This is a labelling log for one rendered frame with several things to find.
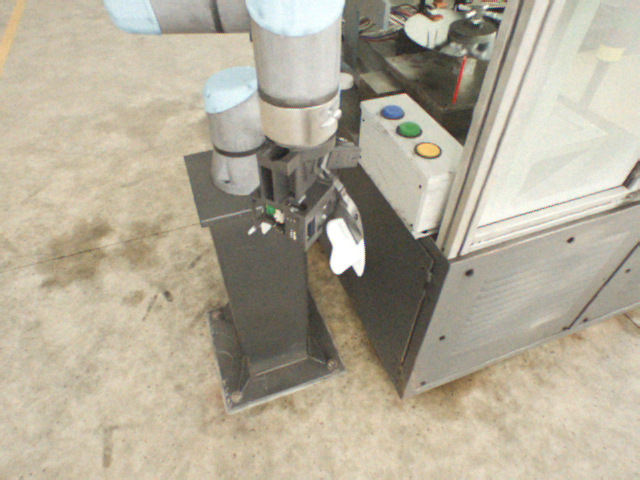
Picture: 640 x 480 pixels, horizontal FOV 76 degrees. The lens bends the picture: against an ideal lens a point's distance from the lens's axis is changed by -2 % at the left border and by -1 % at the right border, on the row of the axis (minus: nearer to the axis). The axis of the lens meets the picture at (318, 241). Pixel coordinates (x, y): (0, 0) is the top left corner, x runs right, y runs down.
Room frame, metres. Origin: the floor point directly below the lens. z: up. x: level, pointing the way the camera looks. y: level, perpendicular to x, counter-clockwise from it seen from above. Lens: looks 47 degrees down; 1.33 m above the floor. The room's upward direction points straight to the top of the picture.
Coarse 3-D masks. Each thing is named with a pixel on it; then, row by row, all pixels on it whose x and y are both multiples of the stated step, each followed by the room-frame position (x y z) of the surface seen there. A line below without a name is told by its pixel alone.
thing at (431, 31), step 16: (416, 16) 1.18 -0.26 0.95; (432, 16) 1.18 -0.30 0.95; (448, 16) 1.18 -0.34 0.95; (464, 16) 1.18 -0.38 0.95; (496, 16) 1.18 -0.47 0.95; (416, 32) 1.07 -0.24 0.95; (432, 32) 1.07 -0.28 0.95; (448, 32) 1.07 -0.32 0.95; (496, 32) 1.07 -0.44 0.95; (432, 48) 0.97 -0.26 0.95; (448, 48) 0.97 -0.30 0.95; (464, 48) 0.97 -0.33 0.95; (480, 48) 0.97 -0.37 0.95
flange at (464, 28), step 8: (456, 24) 1.09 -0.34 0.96; (464, 24) 1.08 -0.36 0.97; (472, 24) 1.06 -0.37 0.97; (480, 24) 1.06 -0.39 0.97; (488, 24) 1.09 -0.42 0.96; (456, 32) 1.05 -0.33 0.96; (464, 32) 1.04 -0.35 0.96; (472, 32) 1.04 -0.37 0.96; (480, 32) 1.04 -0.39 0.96; (488, 32) 1.04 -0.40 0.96
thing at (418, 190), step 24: (408, 96) 0.84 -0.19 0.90; (384, 120) 0.74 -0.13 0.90; (408, 120) 0.74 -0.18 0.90; (432, 120) 0.74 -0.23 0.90; (360, 144) 0.81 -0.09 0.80; (384, 144) 0.71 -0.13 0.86; (408, 144) 0.66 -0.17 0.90; (456, 144) 0.66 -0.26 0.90; (384, 168) 0.70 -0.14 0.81; (408, 168) 0.62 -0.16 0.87; (432, 168) 0.59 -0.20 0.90; (456, 168) 0.59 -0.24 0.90; (384, 192) 0.69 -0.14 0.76; (408, 192) 0.61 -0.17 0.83; (432, 192) 0.57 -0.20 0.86; (408, 216) 0.59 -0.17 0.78; (432, 216) 0.57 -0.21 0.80
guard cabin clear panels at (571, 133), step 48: (576, 0) 0.56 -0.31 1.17; (624, 0) 0.58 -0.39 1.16; (576, 48) 0.57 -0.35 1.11; (624, 48) 0.60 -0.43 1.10; (528, 96) 0.55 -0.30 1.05; (576, 96) 0.58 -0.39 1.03; (624, 96) 0.62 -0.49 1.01; (528, 144) 0.56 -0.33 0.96; (576, 144) 0.60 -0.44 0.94; (624, 144) 0.65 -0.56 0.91; (528, 192) 0.58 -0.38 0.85; (576, 192) 0.63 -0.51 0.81
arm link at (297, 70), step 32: (256, 0) 0.34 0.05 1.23; (288, 0) 0.33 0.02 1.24; (320, 0) 0.33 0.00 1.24; (256, 32) 0.34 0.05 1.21; (288, 32) 0.33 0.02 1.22; (320, 32) 0.33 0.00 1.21; (256, 64) 0.35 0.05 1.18; (288, 64) 0.33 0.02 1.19; (320, 64) 0.33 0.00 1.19; (288, 96) 0.33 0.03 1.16; (320, 96) 0.33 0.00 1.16
